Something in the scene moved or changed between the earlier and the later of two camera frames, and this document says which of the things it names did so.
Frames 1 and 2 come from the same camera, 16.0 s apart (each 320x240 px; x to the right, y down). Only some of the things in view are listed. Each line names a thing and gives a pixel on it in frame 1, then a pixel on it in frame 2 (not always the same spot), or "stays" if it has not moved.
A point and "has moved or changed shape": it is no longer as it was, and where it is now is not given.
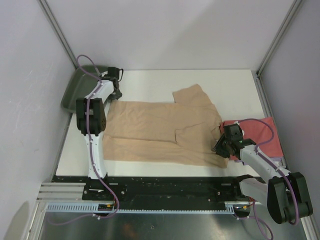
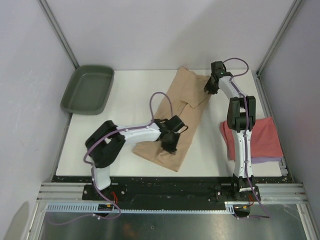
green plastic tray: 81,84 stays
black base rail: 107,192 stays
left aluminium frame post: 56,29 stays
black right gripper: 218,148 → 208,87
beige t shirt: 184,132 has moved or changed shape
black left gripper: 116,96 → 171,149
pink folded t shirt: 262,131 stays
